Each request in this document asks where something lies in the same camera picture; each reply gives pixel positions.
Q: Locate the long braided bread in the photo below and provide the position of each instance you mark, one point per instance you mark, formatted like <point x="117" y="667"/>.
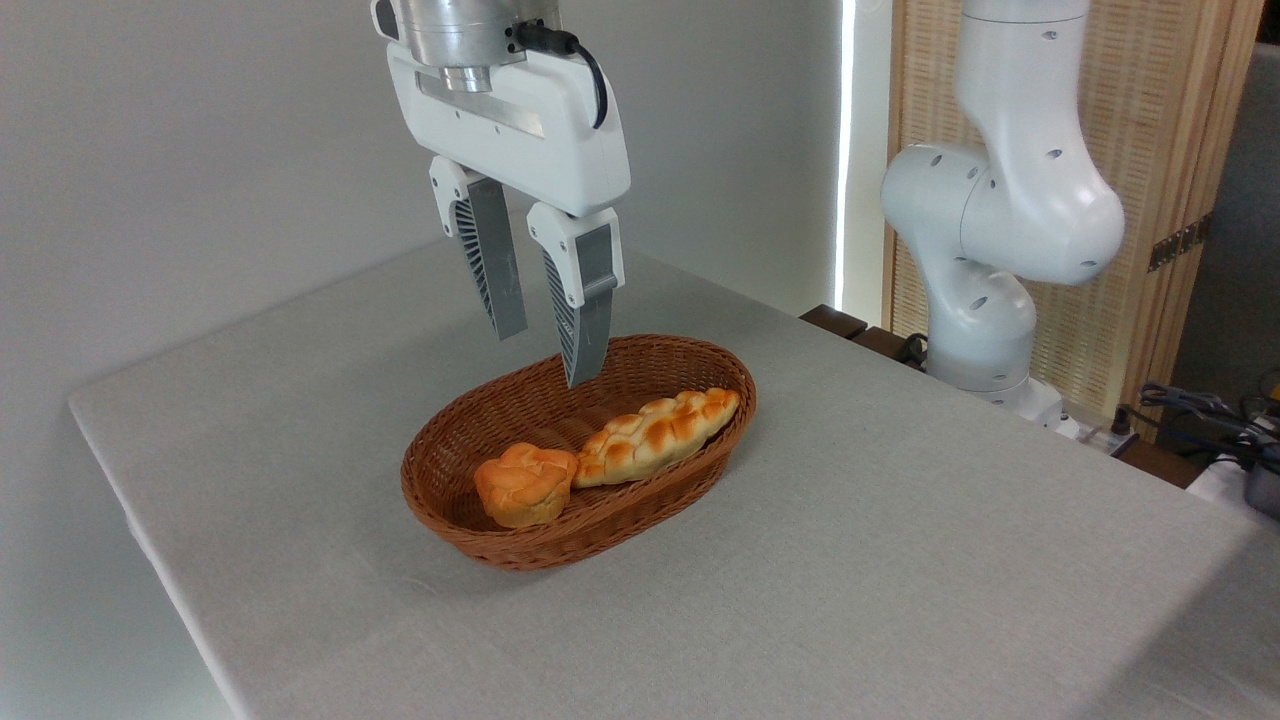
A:
<point x="650" y="435"/>

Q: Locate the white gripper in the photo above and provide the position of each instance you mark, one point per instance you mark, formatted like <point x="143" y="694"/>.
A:
<point x="540" y="150"/>

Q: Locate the dark brown wooden board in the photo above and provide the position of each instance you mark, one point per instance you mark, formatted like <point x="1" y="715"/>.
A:
<point x="850" y="330"/>

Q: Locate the metal screen hinge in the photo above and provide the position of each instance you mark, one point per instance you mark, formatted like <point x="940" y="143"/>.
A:
<point x="1180" y="243"/>

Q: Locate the brown wicker basket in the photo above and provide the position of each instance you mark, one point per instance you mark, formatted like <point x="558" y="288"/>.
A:
<point x="450" y="470"/>

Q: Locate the round orange bread bun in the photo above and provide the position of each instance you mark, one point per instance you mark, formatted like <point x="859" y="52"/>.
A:
<point x="525" y="485"/>

